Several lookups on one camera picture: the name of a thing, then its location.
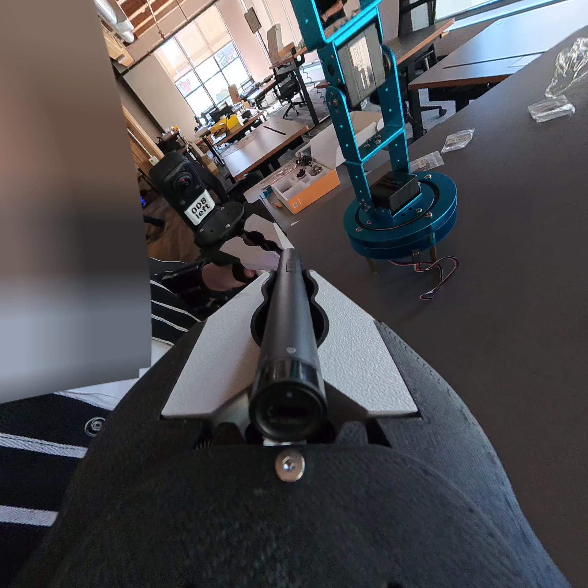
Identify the person's striped dark shirt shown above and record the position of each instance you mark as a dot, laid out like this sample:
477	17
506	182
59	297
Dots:
27	482

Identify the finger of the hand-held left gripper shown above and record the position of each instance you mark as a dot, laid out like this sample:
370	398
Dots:
268	232
250	257

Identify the wood edged background desk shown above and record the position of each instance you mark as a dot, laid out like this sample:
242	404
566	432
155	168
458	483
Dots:
420	39

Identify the person's left forearm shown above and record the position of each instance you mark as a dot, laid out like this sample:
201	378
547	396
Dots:
179	294

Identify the small clear screw bag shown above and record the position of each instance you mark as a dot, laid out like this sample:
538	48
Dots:
427	160
459	140
551	111

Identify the yellow bin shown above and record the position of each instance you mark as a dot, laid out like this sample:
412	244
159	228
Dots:
232	123

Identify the dark background desk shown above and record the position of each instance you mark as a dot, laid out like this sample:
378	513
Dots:
496	50

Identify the large window wall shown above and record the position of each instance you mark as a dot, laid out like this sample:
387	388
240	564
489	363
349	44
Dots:
206	69

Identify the crumpled clear plastic wrap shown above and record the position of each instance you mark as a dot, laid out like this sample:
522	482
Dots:
567	69

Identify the open orange cardboard box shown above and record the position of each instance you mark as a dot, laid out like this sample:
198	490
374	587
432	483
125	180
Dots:
317	188

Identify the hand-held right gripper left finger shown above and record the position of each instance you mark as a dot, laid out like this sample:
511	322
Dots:
220	358

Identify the black office chair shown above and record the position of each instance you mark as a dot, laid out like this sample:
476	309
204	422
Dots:
289	92

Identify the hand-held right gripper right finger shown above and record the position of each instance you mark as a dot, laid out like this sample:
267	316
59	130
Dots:
363	363

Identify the person's left hand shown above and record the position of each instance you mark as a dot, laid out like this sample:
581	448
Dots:
218	275

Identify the blue toy robot arm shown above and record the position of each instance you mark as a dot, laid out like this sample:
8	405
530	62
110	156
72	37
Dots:
441	202

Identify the light background table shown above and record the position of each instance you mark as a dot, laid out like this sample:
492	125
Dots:
262	147

